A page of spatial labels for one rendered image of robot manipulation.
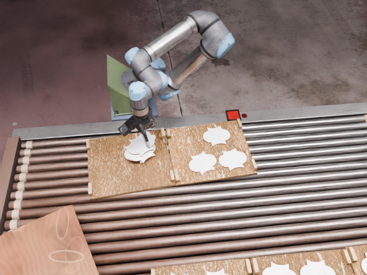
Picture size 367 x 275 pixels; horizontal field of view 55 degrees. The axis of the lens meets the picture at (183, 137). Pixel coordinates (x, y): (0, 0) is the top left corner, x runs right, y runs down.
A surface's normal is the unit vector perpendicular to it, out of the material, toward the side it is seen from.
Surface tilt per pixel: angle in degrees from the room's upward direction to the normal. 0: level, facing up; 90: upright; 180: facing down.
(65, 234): 0
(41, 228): 0
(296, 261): 0
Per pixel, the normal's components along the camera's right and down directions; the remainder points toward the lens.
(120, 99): 0.14, 0.79
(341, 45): 0.01, -0.61
